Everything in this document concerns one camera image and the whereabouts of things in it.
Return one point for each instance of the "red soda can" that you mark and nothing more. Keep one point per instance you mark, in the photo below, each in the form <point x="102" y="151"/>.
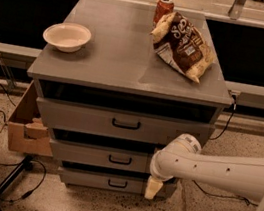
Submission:
<point x="163" y="7"/>

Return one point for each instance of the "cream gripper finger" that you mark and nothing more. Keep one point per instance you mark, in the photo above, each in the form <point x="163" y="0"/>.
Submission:
<point x="152" y="187"/>

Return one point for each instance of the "white paper bowl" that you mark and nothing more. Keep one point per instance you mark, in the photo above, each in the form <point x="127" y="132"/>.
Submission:
<point x="67" y="37"/>

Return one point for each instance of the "grey drawer cabinet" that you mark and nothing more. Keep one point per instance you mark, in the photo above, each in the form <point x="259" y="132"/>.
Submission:
<point x="118" y="69"/>

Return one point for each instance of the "cardboard box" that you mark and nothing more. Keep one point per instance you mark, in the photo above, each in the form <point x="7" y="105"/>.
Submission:
<point x="26" y="132"/>

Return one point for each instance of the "brown chip bag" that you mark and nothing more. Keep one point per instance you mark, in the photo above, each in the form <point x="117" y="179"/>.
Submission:
<point x="182" y="46"/>

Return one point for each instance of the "grey bottom drawer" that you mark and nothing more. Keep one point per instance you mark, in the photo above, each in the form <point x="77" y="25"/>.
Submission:
<point x="102" y="181"/>

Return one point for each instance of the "grey drawer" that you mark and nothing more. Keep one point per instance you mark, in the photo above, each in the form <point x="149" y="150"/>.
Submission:
<point x="102" y="181"/>
<point x="105" y="157"/>
<point x="115" y="123"/>

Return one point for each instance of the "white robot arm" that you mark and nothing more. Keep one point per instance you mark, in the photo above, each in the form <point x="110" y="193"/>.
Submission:
<point x="182" y="158"/>

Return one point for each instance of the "grey top drawer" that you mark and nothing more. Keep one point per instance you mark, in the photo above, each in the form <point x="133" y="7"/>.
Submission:
<point x="115" y="123"/>

